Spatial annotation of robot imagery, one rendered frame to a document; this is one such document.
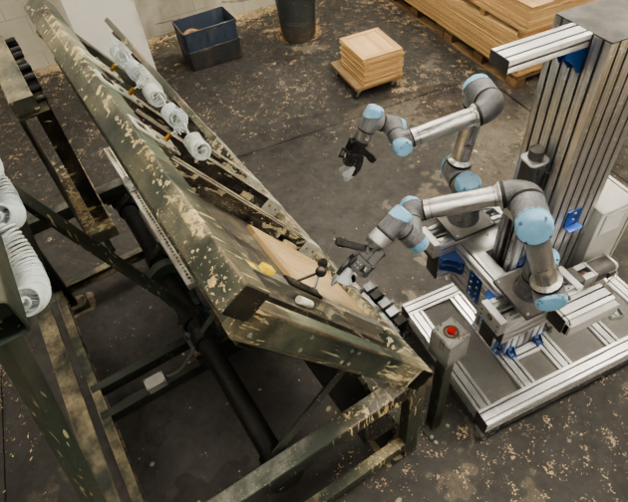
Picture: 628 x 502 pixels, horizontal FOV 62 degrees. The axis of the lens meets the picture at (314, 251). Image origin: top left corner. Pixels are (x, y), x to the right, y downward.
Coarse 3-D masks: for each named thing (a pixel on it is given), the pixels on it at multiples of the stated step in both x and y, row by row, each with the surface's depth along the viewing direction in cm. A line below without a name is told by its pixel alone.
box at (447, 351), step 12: (444, 324) 226; (456, 324) 226; (432, 336) 228; (444, 336) 222; (468, 336) 222; (432, 348) 233; (444, 348) 223; (456, 348) 222; (444, 360) 228; (456, 360) 231
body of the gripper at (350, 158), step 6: (354, 138) 223; (348, 144) 225; (354, 144) 222; (360, 144) 222; (366, 144) 222; (348, 150) 225; (354, 150) 224; (342, 156) 228; (348, 156) 224; (354, 156) 224; (360, 156) 226; (348, 162) 227; (354, 162) 227
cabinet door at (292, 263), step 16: (256, 240) 210; (272, 240) 223; (272, 256) 203; (288, 256) 221; (304, 256) 245; (288, 272) 197; (304, 272) 218; (320, 288) 216; (336, 288) 240; (352, 304) 236
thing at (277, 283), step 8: (256, 264) 165; (256, 272) 160; (264, 280) 164; (272, 280) 166; (280, 280) 170; (272, 288) 169; (280, 288) 171; (288, 288) 174; (288, 296) 176; (296, 296) 179; (304, 296) 182; (312, 296) 184; (320, 304) 190; (328, 304) 193; (336, 304) 201; (344, 312) 203; (352, 312) 210; (344, 320) 207; (352, 320) 210; (360, 320) 214; (368, 320) 220; (368, 328) 222; (376, 328) 226
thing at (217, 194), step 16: (176, 112) 177; (176, 128) 180; (160, 144) 178; (176, 160) 187; (192, 176) 193; (208, 192) 202; (224, 192) 206; (224, 208) 211; (240, 208) 216; (256, 208) 226; (256, 224) 227; (272, 224) 232; (288, 240) 247; (304, 240) 251
